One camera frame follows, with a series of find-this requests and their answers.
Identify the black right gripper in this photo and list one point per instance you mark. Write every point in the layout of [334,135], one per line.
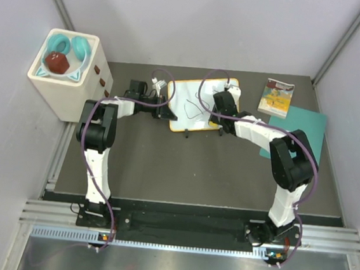
[215,120]

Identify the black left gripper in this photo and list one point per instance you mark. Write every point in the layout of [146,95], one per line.
[163,112]

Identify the yellow-framed whiteboard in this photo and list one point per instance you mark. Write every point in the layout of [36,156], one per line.
[191,108]

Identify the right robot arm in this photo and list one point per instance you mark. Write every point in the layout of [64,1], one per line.
[292,161]

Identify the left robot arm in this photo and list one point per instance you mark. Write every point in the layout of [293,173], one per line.
[96,133]

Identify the illustrated booklet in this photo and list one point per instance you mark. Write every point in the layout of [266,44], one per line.
[276,98]

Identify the white storage box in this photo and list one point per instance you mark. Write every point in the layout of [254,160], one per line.
[65,98]

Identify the teal cat-ear headphones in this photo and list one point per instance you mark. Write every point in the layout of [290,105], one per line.
[78,52]

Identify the dark red cube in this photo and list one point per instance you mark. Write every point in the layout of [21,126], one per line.
[57,63]

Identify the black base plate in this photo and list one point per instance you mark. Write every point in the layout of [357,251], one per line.
[181,228]

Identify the aluminium frame rail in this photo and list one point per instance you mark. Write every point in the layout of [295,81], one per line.
[316,238]

